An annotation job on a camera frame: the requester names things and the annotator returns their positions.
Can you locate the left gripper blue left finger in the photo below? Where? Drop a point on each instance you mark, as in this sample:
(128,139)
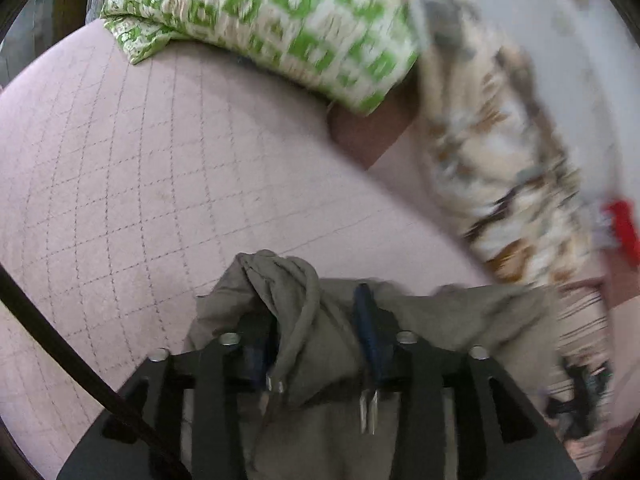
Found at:
(234,363)

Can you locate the red cloth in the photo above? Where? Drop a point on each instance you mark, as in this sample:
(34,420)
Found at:
(624,228)

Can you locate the pink quilted mattress cover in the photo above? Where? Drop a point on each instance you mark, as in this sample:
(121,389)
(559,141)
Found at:
(127,190)

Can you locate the brown pillow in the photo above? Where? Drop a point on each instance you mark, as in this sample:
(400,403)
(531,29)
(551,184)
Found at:
(364,139)

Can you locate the leaf print beige blanket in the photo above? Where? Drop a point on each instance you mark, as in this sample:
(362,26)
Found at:
(495,162)

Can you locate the grey-brown quilted hooded jacket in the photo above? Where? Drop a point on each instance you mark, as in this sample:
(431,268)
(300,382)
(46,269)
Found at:
(305,424)

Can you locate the striped floral sofa cushion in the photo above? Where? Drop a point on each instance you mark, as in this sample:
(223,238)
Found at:
(576,399)

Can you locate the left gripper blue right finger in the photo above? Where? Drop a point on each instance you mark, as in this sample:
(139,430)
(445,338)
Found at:
(399,361)

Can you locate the green white patterned pillow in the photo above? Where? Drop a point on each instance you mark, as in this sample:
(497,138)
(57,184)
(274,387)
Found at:
(352,51)

